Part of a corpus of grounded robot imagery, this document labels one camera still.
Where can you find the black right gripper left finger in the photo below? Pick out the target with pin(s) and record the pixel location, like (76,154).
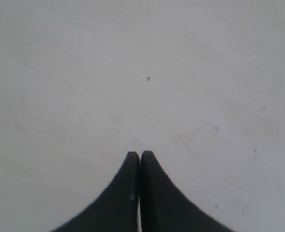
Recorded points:
(115,209)

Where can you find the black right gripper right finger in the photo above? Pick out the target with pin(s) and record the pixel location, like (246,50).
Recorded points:
(164,208)

